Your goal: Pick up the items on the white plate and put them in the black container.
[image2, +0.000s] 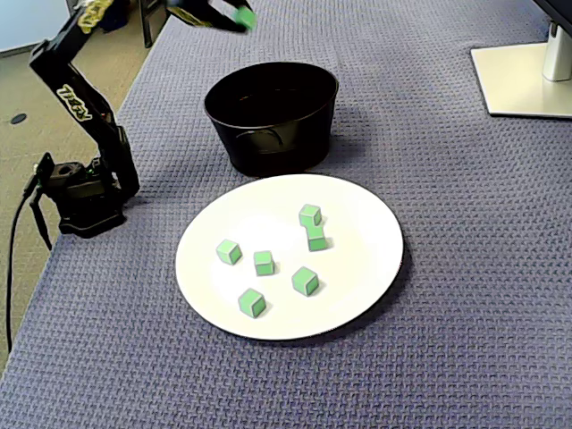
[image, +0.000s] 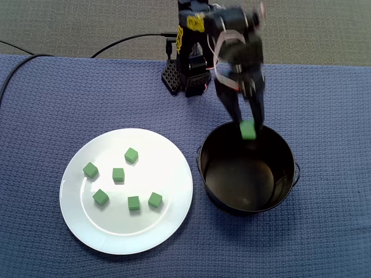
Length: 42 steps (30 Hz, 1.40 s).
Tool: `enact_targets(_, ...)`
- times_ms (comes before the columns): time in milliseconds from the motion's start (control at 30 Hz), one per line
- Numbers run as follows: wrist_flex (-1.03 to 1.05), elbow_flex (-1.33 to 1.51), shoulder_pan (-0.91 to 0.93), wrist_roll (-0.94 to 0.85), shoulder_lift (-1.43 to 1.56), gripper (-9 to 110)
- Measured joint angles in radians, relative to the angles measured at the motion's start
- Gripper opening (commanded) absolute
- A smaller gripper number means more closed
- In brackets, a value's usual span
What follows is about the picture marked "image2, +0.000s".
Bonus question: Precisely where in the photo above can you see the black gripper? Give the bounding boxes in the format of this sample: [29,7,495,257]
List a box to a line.
[164,0,249,33]

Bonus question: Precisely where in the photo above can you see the green cube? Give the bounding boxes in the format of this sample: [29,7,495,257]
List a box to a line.
[232,4,258,31]
[305,225,334,254]
[290,265,320,298]
[215,239,244,266]
[253,249,275,277]
[298,203,324,227]
[237,287,267,319]

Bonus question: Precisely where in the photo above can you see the black round container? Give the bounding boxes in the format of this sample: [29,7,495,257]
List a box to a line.
[204,61,340,178]

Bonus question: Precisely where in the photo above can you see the white round plate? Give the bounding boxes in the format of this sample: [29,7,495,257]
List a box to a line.
[174,172,406,343]

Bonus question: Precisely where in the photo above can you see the blue bin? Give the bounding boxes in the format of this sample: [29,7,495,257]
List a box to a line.
[98,0,135,32]

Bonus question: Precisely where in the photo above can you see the silver monitor stand base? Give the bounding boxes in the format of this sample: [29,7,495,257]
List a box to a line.
[469,42,572,120]

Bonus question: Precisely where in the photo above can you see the silver monitor stand neck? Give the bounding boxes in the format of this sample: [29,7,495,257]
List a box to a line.
[543,20,572,82]

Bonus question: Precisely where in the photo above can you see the blue woven table cloth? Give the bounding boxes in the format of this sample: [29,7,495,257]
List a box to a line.
[0,0,572,429]

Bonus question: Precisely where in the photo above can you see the black furniture frame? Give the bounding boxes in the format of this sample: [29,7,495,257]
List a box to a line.
[139,0,170,48]

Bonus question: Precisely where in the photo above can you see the thin black cable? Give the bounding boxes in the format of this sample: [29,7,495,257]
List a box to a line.
[29,196,54,251]

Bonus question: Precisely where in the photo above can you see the thick black cable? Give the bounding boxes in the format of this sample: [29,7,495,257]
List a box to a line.
[4,176,39,354]

